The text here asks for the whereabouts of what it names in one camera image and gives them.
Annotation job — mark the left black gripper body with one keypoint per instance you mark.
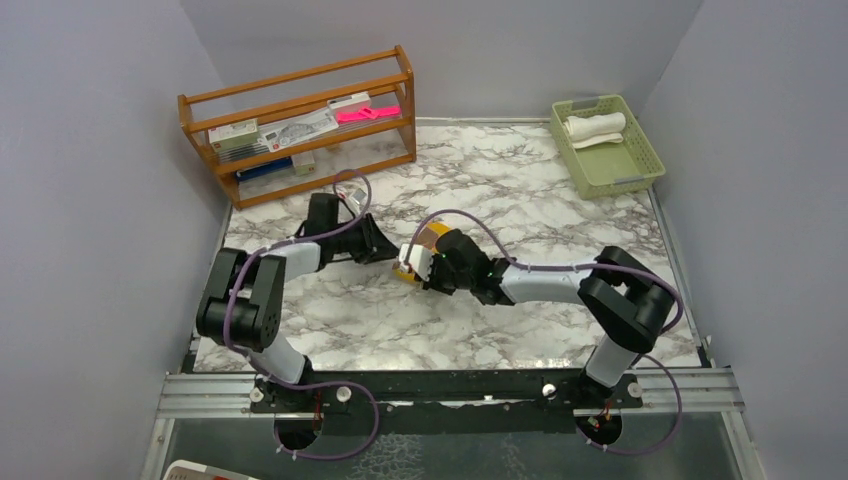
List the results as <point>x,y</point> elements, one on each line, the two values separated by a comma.
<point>359,239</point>

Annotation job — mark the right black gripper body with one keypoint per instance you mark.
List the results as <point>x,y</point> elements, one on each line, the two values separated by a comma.
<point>445,280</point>

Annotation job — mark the yellow towel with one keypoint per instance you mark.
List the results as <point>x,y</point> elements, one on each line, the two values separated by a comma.
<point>429,236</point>

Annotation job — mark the white towel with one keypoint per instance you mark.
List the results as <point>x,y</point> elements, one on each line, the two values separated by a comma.
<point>595,130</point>

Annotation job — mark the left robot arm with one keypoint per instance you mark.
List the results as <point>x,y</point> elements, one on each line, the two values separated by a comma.
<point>241,306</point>

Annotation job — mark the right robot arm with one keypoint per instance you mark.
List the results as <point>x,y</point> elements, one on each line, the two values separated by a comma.
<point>628,301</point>

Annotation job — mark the small white green box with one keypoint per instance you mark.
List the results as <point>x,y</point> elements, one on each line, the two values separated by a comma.
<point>304,163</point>

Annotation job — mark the blue box on shelf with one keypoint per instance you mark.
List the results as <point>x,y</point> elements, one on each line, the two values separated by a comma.
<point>262,170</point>

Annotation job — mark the pink ruler set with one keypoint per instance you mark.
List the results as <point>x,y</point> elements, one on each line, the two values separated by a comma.
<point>368,114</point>

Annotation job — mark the clear protractor ruler pack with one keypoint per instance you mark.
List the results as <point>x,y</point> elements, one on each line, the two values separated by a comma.
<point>296,130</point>

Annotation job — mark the white pack behind pink ruler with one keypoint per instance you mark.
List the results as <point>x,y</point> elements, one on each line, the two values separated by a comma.
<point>350,104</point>

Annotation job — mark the wooden shelf rack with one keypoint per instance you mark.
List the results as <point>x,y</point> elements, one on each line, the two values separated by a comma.
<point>368,146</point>

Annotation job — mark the green plastic basket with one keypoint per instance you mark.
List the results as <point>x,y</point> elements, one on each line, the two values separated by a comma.
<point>607,169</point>

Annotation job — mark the white box with red label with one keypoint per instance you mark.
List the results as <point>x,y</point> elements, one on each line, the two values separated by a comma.
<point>234,139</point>

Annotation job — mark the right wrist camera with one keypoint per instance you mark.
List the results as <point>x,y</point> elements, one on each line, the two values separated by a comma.
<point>414,262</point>

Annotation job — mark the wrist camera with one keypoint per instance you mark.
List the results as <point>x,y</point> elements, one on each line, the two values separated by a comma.
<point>355,200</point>
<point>414,262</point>

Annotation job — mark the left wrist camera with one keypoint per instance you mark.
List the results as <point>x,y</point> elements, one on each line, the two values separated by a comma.
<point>355,200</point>

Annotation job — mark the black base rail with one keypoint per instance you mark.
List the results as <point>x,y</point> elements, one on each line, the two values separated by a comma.
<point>419,402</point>

